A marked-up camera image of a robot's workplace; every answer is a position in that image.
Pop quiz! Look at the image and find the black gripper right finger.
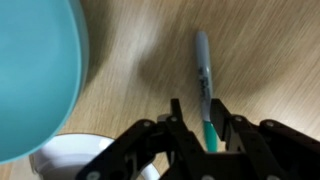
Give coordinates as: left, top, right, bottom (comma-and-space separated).
210, 99, 287, 180

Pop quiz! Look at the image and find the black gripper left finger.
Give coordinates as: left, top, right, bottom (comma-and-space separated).
160, 99, 204, 180

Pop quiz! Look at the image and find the grey marker with green cap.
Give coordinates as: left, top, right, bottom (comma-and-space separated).
196, 31, 217, 152

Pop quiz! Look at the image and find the teal bowl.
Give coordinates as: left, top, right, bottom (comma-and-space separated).
0, 0, 89, 164

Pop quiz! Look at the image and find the small white plate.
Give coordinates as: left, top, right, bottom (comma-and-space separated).
29, 133, 161, 180

